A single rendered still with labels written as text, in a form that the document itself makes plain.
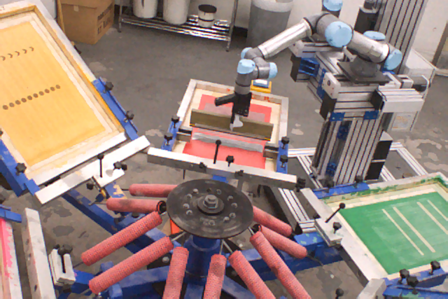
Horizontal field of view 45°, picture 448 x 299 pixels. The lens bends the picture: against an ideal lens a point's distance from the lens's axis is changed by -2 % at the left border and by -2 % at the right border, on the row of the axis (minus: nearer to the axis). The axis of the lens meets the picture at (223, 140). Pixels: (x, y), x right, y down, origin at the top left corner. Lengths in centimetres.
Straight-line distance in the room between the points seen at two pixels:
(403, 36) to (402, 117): 57
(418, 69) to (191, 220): 208
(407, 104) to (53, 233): 226
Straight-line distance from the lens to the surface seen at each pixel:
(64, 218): 371
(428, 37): 657
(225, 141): 281
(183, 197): 189
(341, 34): 266
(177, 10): 603
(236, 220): 184
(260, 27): 584
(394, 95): 319
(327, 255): 238
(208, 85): 323
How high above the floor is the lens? 253
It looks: 34 degrees down
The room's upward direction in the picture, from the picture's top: 10 degrees clockwise
